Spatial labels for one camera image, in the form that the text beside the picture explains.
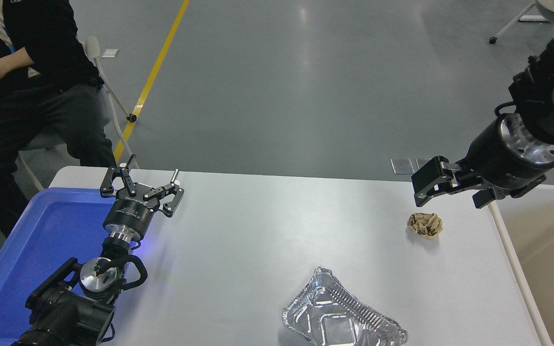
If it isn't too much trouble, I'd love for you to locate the person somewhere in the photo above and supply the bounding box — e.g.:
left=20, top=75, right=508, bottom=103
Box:
left=0, top=0, right=117, bottom=237

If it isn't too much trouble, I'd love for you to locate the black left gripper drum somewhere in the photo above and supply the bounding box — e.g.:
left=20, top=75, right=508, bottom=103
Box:
left=103, top=185, right=163, bottom=233

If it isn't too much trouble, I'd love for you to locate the foil tray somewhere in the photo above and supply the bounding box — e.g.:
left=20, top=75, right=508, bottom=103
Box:
left=282, top=267, right=409, bottom=346

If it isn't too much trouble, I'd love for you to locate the crumpled tan paper ball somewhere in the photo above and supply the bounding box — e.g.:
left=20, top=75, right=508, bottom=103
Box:
left=407, top=212, right=443, bottom=240

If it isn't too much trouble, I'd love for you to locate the large pale bin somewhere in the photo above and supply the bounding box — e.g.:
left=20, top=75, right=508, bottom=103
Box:
left=488, top=185, right=554, bottom=346

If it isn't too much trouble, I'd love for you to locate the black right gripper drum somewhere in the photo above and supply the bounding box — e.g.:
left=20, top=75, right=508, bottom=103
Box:
left=464, top=119, right=554, bottom=199

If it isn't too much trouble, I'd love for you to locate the white office chair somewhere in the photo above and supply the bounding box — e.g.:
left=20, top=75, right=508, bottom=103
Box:
left=16, top=36, right=139, bottom=193
left=489, top=0, right=554, bottom=45

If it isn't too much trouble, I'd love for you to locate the blue plastic tray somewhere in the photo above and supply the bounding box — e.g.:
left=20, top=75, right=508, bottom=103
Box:
left=0, top=187, right=120, bottom=346

